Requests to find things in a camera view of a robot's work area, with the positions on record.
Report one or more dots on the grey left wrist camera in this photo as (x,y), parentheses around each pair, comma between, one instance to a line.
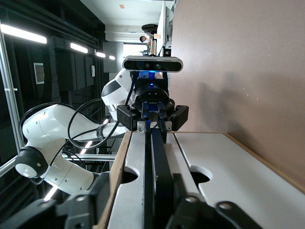
(152,64)

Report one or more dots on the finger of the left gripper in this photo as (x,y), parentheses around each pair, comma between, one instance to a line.
(179,117)
(126,117)

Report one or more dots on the small white wall sign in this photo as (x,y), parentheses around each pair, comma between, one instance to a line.
(93,71)

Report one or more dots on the wooden drawer cabinet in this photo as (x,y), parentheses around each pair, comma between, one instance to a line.
(119,162)

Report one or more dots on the person in white shirt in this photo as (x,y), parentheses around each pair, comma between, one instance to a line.
(147,37)

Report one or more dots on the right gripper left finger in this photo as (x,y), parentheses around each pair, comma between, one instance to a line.
(78,212)

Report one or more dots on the aluminium frame post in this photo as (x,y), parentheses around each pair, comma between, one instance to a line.
(10,95)

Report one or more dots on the ceiling light strip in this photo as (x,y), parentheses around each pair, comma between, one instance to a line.
(23,34)
(100,55)
(78,48)
(112,57)

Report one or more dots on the brown table cover sheet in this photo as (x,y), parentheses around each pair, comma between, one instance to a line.
(238,59)

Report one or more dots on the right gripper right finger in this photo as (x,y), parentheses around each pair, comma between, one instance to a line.
(195,214)

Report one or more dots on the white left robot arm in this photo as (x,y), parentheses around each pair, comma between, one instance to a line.
(47,124)

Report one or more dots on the checkerboard calibration board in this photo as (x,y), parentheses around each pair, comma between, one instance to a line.
(39,73)

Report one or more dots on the black left camera mount bracket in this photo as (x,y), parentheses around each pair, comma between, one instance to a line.
(145,76)

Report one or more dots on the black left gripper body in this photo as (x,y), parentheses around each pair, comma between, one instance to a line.
(152,95)

